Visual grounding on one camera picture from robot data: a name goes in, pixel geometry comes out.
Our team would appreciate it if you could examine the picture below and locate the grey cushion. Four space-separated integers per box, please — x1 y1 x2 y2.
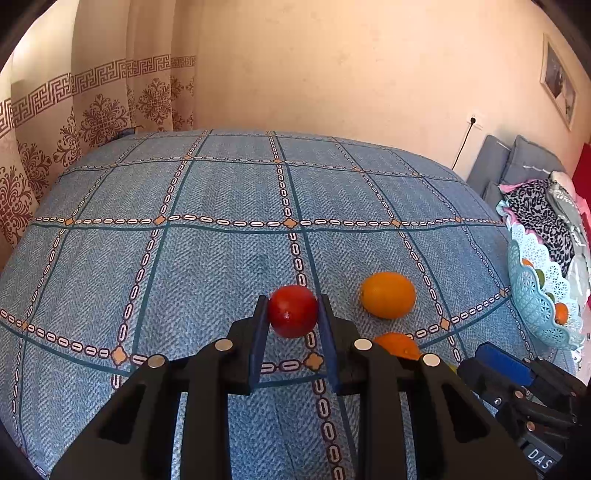
501 135 567 185
467 135 513 195

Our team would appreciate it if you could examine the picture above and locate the red tomato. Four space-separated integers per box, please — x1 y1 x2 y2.
269 285 319 339

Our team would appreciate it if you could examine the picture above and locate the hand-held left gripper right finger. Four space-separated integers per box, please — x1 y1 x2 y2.
318 294 539 480

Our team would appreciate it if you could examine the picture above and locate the beige patterned curtain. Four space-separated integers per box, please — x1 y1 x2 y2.
0 0 197 278

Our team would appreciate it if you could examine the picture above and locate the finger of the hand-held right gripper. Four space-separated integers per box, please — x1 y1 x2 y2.
475 343 539 387
457 359 579 428

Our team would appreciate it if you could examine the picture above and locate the white grey cloth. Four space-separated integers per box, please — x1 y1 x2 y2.
547 171 591 259

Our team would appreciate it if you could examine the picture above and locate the light blue plastic basket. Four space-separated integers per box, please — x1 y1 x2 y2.
507 217 586 350

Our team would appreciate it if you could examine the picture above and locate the black power cable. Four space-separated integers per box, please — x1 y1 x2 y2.
451 124 476 171

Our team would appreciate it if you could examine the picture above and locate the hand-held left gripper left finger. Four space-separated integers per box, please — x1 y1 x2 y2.
50 295 270 480

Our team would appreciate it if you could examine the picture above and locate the blue checked bedsheet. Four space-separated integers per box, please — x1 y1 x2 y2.
0 129 578 480

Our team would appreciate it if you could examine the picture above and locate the red cloth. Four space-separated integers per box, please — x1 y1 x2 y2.
573 142 591 199

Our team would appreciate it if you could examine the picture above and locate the pink cloth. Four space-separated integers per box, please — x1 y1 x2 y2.
496 182 527 223

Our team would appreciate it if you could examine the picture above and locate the large orange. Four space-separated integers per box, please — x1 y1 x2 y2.
360 272 417 320

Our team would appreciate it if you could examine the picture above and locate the leopard print cloth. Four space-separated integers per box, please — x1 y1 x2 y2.
503 179 576 278

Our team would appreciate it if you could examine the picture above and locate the framed wall picture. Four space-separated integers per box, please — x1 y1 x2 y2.
541 33 578 130

